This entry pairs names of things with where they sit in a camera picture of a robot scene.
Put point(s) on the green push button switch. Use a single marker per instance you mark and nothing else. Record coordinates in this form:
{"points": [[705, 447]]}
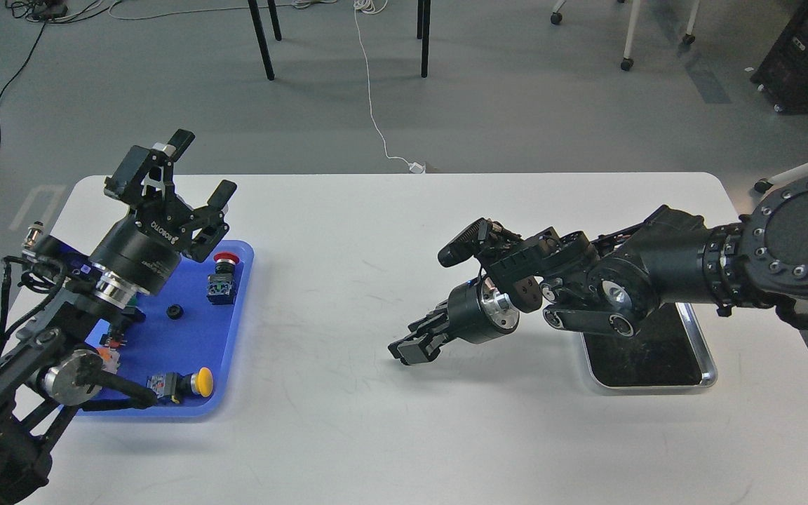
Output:
{"points": [[111, 359]]}

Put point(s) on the white rolling chair base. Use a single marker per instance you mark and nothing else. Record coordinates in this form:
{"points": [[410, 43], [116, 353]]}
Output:
{"points": [[627, 61]]}

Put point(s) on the red terminal small switch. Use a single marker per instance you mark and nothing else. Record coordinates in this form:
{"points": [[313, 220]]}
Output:
{"points": [[115, 336]]}

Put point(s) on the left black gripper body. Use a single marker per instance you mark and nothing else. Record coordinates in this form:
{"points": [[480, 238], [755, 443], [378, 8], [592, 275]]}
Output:
{"points": [[143, 251]]}

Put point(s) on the red emergency push button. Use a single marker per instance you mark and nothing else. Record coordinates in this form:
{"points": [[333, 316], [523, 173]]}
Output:
{"points": [[221, 289]]}

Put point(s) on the yellow push button switch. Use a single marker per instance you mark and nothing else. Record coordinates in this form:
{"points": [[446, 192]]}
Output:
{"points": [[173, 387]]}

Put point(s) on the small black gear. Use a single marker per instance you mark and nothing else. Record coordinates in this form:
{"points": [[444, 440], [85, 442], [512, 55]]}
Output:
{"points": [[174, 312]]}

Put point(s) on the blue plastic tray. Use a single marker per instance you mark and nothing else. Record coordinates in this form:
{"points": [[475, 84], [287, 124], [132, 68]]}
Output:
{"points": [[204, 337]]}

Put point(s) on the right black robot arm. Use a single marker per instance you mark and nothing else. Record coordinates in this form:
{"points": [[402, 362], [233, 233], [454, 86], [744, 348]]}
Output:
{"points": [[610, 285]]}

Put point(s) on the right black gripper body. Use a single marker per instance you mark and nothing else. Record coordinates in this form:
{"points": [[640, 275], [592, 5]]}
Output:
{"points": [[478, 312]]}

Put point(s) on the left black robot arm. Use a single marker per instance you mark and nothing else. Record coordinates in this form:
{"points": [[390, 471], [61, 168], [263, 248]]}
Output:
{"points": [[47, 370]]}

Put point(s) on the silver metal tray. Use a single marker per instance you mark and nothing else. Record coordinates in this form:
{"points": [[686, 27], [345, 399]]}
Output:
{"points": [[668, 356]]}

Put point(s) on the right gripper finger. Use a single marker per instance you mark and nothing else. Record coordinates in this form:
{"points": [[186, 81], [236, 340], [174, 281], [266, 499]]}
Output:
{"points": [[422, 347], [436, 319]]}

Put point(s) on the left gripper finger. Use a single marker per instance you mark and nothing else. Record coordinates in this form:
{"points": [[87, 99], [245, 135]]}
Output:
{"points": [[144, 178], [206, 226]]}

